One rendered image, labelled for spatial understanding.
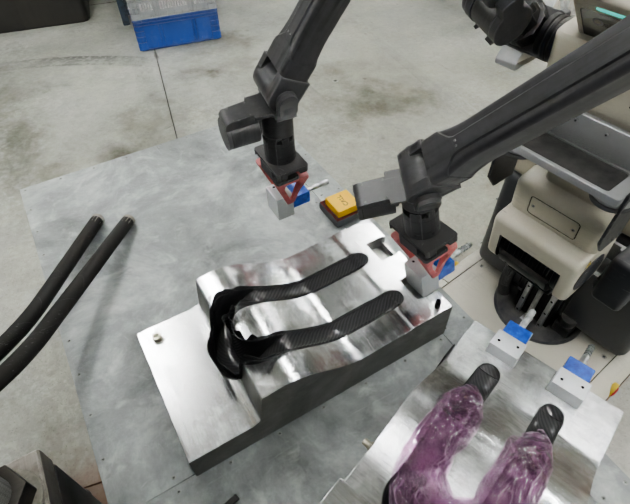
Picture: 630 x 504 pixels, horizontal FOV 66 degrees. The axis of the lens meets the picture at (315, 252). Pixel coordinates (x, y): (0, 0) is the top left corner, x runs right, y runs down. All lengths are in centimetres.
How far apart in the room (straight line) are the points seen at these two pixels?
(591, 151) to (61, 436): 173
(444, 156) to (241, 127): 36
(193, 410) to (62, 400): 119
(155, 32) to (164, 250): 292
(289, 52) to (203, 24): 319
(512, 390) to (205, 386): 50
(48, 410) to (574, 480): 164
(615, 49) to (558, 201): 68
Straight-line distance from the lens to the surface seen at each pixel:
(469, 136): 60
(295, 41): 76
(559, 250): 118
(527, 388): 88
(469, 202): 248
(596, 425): 90
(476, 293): 172
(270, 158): 89
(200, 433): 80
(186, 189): 126
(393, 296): 88
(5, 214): 278
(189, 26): 393
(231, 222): 115
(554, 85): 54
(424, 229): 77
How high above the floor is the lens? 159
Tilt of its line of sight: 48 degrees down
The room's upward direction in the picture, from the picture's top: 1 degrees counter-clockwise
